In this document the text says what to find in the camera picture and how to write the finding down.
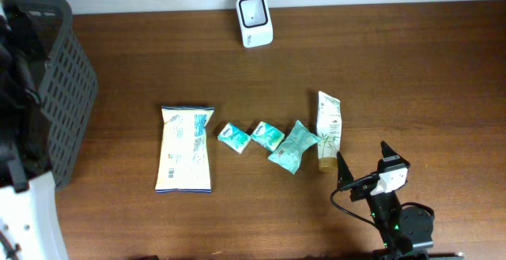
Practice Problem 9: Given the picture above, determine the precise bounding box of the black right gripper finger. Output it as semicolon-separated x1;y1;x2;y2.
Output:
337;152;354;189
380;141;398;159

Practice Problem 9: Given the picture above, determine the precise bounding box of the teal wet wipes pack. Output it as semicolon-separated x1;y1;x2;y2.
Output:
268;120;320;175

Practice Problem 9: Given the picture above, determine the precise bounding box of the white Pantene tube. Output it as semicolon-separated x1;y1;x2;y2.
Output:
316;91;342;172

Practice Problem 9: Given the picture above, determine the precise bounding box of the Kleenex tissue pack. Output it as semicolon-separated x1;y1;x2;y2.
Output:
251;122;285;152
217;122;251;154

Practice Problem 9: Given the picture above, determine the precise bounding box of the large cream wipes bag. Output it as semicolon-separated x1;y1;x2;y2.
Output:
155;106;214;193

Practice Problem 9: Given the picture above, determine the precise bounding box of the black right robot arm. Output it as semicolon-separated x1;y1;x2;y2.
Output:
330;141;435;259

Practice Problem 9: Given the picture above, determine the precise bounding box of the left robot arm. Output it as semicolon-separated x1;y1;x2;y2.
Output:
1;4;68;259

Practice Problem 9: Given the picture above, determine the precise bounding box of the white barcode scanner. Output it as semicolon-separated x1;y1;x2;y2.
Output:
236;0;274;48

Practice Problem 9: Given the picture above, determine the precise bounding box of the grey plastic mesh basket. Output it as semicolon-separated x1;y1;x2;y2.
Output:
4;0;98;190

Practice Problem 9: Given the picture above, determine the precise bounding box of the black right camera cable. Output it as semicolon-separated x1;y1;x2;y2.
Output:
330;172;436;249

